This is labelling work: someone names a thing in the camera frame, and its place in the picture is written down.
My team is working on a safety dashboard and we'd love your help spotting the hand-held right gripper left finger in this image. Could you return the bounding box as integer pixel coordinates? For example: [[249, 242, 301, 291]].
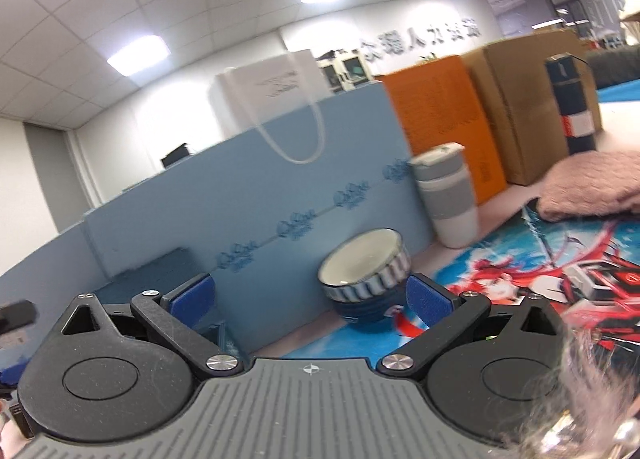
[[61, 273, 247, 384]]

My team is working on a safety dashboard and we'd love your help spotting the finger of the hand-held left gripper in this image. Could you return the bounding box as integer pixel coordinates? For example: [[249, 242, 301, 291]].
[[0, 302, 39, 335]]

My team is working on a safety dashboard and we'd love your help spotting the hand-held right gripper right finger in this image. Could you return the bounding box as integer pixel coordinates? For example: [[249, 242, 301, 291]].
[[376, 275, 564, 383]]

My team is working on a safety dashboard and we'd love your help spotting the blue plastic crate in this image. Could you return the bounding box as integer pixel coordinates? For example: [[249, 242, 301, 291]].
[[92, 246, 241, 355]]

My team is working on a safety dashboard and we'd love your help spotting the blue striped ceramic bowl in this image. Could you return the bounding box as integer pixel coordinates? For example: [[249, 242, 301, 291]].
[[317, 229, 412, 303]]

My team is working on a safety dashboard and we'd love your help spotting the dark blue ceramic bowl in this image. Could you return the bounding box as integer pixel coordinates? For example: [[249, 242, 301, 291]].
[[334, 284, 409, 328]]

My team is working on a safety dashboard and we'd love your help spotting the light blue carton white label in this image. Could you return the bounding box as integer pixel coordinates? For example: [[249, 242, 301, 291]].
[[0, 225, 103, 307]]

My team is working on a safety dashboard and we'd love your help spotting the printed desk mat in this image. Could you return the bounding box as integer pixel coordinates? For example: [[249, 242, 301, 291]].
[[277, 200, 640, 390]]

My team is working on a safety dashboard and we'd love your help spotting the white grey tumbler cup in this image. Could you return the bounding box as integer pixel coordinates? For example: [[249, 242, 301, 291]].
[[411, 142, 480, 249]]

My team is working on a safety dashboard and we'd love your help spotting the large light blue carton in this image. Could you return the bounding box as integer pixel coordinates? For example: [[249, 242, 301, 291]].
[[81, 83, 437, 356]]

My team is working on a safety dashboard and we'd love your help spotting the black monitor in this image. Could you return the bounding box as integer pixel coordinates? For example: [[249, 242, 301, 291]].
[[159, 142, 192, 170]]

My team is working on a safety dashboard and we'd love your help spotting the orange carton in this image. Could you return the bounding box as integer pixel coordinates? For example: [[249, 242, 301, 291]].
[[381, 55, 509, 208]]

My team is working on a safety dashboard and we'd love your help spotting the pink fuzzy sleeve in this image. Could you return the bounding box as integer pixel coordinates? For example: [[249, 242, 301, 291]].
[[515, 316, 640, 459]]

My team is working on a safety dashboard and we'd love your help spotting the pink fuzzy cloth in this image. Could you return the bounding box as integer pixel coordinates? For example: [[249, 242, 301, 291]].
[[531, 149, 640, 222]]

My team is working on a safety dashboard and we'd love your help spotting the white paper bag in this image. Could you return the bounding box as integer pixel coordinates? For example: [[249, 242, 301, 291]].
[[207, 49, 329, 164]]

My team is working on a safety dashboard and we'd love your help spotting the brown cardboard box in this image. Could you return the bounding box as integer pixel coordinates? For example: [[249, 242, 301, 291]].
[[460, 29, 604, 186]]

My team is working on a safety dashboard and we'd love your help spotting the dark blue thermos bottle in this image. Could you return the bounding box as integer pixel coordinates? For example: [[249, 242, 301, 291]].
[[544, 52, 599, 156]]

